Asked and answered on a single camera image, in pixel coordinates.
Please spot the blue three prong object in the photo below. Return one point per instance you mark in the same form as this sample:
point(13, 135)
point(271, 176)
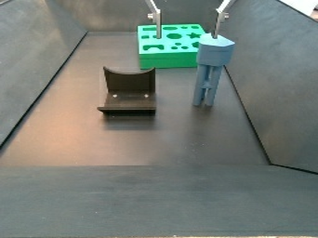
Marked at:
point(214, 55)

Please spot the black curved holder stand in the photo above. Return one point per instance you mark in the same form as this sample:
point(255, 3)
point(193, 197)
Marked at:
point(129, 91)

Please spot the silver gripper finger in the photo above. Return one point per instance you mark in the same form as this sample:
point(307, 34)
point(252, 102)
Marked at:
point(222, 15)
point(155, 16)

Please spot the green shape sorting board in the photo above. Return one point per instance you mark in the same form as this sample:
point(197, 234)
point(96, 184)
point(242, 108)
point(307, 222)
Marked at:
point(173, 51)

